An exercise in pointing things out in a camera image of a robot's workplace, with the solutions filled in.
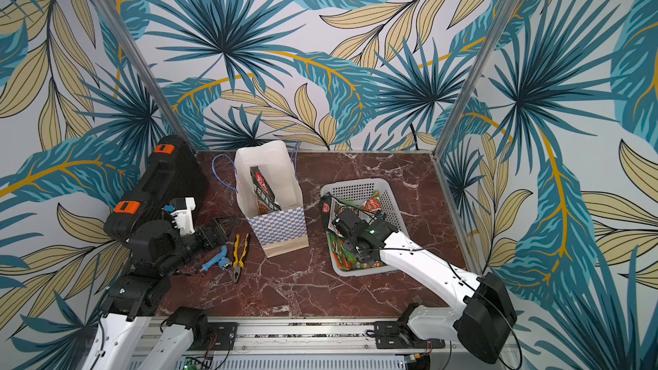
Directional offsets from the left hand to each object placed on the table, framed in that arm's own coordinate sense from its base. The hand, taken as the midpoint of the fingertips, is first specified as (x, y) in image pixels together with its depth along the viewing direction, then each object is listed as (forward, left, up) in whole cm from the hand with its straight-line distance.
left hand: (228, 225), depth 69 cm
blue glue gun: (-1, +9, -22) cm, 24 cm away
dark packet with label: (+15, -27, -14) cm, 34 cm away
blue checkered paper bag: (+2, -12, -9) cm, 15 cm away
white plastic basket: (+26, -39, -18) cm, 50 cm away
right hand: (+1, -35, -13) cm, 37 cm away
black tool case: (+20, +23, -1) cm, 30 cm away
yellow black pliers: (-2, +3, -23) cm, 23 cm away
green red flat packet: (+21, -44, -20) cm, 53 cm away
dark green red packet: (+15, -6, -10) cm, 19 cm away
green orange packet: (-2, -32, -17) cm, 36 cm away
